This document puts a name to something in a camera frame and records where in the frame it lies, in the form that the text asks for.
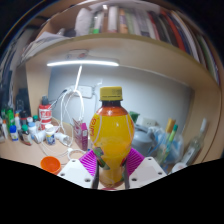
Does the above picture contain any wooden shelf unit with books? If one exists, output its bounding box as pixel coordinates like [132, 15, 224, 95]
[6, 0, 224, 161]

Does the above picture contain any white light bar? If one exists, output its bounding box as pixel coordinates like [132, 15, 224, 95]
[46, 59, 120, 68]

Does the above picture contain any red and white canister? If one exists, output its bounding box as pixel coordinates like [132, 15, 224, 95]
[38, 95, 53, 130]

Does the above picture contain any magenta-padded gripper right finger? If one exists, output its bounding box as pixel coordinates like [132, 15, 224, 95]
[123, 147, 168, 189]

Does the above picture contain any green plastic bottle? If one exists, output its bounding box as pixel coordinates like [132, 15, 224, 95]
[129, 110, 141, 125]

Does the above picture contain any tall clear glass bottle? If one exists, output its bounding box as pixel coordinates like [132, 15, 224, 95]
[181, 118, 208, 166]

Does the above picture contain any white cable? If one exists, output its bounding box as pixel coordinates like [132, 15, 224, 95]
[39, 64, 88, 159]

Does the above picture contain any white power strip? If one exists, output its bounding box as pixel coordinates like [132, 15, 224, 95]
[68, 85, 93, 99]

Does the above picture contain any yellow drink bottle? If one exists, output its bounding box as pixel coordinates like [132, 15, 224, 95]
[88, 86, 136, 189]

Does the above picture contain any orange plastic cup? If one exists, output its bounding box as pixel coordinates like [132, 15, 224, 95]
[40, 155, 63, 175]

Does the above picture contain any white bottle with blue cap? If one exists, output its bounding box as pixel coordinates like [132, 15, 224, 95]
[9, 124, 20, 142]

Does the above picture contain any brown bottle with green cap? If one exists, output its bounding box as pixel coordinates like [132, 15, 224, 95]
[20, 124, 34, 146]

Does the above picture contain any green-capped glass bottle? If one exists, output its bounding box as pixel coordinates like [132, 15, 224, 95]
[166, 124, 180, 158]

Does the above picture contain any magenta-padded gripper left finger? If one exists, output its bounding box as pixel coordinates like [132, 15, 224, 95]
[57, 149, 100, 190]

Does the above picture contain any black boxy device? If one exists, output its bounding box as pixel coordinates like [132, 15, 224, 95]
[14, 88, 31, 115]

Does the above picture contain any magenta pouch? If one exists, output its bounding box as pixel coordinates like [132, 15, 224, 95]
[72, 118, 89, 152]

